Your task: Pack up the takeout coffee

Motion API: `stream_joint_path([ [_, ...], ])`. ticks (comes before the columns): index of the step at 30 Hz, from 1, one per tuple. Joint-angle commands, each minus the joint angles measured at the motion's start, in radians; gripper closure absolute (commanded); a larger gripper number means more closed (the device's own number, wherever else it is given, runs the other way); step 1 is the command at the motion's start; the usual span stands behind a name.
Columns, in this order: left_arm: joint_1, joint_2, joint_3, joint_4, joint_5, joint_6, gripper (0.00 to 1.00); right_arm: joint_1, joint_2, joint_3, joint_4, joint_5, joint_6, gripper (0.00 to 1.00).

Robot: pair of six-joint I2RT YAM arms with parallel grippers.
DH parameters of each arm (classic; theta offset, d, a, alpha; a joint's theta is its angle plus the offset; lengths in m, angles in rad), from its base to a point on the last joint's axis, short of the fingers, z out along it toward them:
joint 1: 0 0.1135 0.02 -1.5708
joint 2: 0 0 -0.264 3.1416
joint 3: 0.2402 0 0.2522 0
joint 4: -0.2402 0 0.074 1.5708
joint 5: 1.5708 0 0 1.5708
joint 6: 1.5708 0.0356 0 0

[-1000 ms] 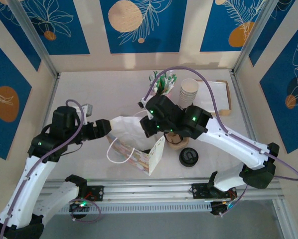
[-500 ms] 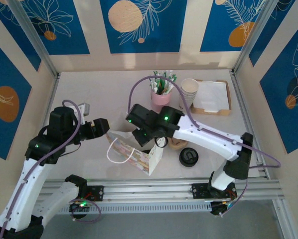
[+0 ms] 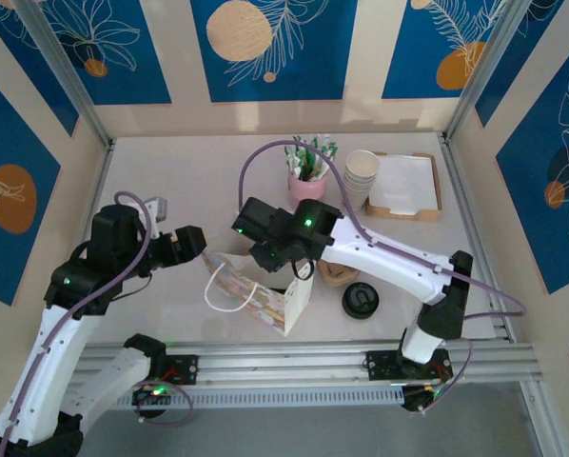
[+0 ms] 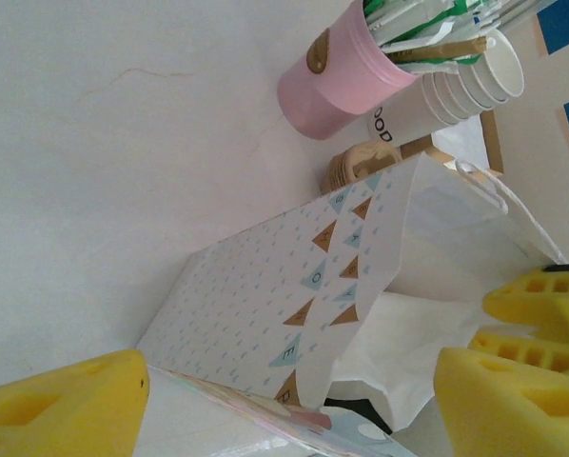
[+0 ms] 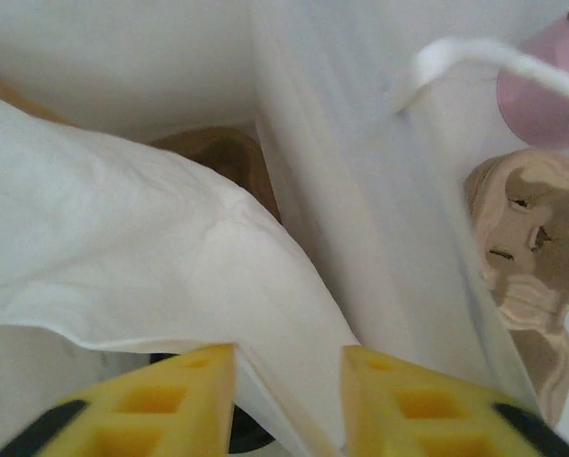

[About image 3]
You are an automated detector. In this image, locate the pink holder cup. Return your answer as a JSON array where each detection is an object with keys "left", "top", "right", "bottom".
[{"left": 286, "top": 169, "right": 328, "bottom": 210}]

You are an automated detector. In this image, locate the aluminium frame post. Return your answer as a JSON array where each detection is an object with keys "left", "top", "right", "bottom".
[
  {"left": 441, "top": 0, "right": 540, "bottom": 144},
  {"left": 13, "top": 0, "right": 114, "bottom": 149}
]

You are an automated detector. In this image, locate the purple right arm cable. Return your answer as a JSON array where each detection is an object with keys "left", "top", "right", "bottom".
[{"left": 237, "top": 141, "right": 527, "bottom": 416}]

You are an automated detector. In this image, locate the controller board with wires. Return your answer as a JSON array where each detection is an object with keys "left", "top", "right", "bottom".
[
  {"left": 401, "top": 380, "right": 452, "bottom": 414},
  {"left": 130, "top": 379, "right": 177, "bottom": 407}
]

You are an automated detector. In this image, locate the white napkin stack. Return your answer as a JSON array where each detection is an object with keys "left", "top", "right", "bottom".
[{"left": 372, "top": 154, "right": 441, "bottom": 214}]

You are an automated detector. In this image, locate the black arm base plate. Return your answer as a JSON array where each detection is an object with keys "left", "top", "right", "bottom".
[
  {"left": 163, "top": 354, "right": 201, "bottom": 386},
  {"left": 363, "top": 349, "right": 455, "bottom": 382}
]

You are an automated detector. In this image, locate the black plastic cup lid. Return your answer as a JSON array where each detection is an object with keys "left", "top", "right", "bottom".
[{"left": 341, "top": 281, "right": 380, "bottom": 319}]

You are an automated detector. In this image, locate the brown pulp cup carrier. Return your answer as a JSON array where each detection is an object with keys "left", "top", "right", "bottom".
[{"left": 315, "top": 261, "right": 361, "bottom": 288}]

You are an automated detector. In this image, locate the grey slotted cable duct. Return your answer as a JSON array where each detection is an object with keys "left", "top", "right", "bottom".
[{"left": 108, "top": 386, "right": 407, "bottom": 411}]

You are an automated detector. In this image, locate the brown wooden napkin tray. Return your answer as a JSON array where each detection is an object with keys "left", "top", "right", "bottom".
[{"left": 363, "top": 150, "right": 445, "bottom": 223}]

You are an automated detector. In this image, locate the white patterned paper bag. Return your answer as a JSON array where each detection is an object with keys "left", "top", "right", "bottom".
[{"left": 201, "top": 249, "right": 315, "bottom": 338}]

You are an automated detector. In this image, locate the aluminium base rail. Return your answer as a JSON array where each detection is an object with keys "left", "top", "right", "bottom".
[{"left": 69, "top": 338, "right": 539, "bottom": 389}]

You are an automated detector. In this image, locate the stacked white paper cup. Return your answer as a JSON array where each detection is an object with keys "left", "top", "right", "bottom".
[
  {"left": 343, "top": 170, "right": 380, "bottom": 188},
  {"left": 344, "top": 149, "right": 381, "bottom": 182},
  {"left": 342, "top": 182, "right": 378, "bottom": 197},
  {"left": 340, "top": 188, "right": 377, "bottom": 211},
  {"left": 343, "top": 176, "right": 379, "bottom": 192}
]

